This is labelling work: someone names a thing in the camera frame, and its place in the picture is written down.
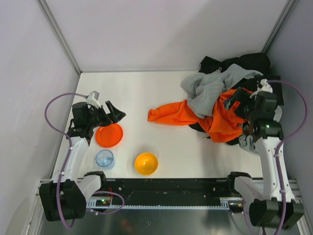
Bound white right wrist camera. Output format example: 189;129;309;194
254;79;273;94

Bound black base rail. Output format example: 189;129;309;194
107;178;239;207

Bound yellow plastic bowl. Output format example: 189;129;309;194
134;152;159;176

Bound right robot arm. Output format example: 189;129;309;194
224;88;305;234

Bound left aluminium frame post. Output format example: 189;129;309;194
36;0;82;75

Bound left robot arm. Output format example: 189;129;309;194
39;101;126;221

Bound orange plastic plate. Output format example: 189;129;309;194
95;123;124;148

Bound grey sweatshirt cloth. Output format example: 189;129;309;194
180;63;283;155

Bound orange cloth garment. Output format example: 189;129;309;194
148;89;246;143

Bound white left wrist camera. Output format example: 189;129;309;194
86;91;101;109

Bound clear blue plastic cup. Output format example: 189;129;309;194
95;149;115;170

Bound black cloth garment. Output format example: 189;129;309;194
189;52;284;146

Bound aluminium frame post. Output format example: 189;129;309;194
261;0;298;53
36;0;82;75

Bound right aluminium frame post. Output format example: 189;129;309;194
261;0;298;53

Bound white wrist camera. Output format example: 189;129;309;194
86;91;101;109
254;79;273;94

